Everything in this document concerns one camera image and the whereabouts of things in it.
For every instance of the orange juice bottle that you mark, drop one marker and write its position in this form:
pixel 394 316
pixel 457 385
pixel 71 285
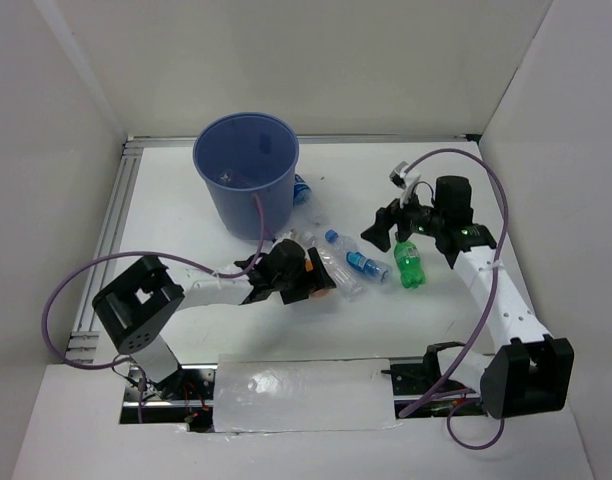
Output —
pixel 318 277

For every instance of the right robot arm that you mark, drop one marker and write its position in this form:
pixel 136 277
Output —
pixel 530 370

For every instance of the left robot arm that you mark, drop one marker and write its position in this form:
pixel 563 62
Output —
pixel 135 307

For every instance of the clear bottle blue cap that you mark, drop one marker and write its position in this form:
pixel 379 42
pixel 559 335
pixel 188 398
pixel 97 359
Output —
pixel 370 269

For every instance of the blue label bottle behind bin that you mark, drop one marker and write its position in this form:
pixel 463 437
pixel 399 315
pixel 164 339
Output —
pixel 301 191

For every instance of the clear crushed bottle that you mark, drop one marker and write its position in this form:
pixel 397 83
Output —
pixel 228 177

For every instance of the green soda bottle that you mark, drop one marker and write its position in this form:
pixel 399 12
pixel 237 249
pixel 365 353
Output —
pixel 409 264

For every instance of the back aluminium rail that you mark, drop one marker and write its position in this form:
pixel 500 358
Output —
pixel 148 141

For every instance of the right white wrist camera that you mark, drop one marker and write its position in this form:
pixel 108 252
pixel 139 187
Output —
pixel 406 178

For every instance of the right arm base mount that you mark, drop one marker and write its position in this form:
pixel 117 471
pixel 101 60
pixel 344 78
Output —
pixel 409 383

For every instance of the clear bottle white cap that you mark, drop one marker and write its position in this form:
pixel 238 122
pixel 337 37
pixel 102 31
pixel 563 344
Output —
pixel 346 282

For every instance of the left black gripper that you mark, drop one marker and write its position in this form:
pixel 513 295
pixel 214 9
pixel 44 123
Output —
pixel 320 279

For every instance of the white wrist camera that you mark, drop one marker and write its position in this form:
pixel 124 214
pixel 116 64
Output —
pixel 294 235
pixel 406 178

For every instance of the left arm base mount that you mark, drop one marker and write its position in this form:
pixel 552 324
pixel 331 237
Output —
pixel 187 399

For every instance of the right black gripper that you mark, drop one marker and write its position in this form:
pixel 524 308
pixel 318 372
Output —
pixel 386 217

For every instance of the clear bottle black cap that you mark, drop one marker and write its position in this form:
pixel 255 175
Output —
pixel 244 182

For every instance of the left aluminium rail frame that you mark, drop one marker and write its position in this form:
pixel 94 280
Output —
pixel 87 330

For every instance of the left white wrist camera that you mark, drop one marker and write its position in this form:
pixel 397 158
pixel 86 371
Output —
pixel 294 235

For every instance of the blue plastic bin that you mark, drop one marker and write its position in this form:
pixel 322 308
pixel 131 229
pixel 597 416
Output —
pixel 248 163

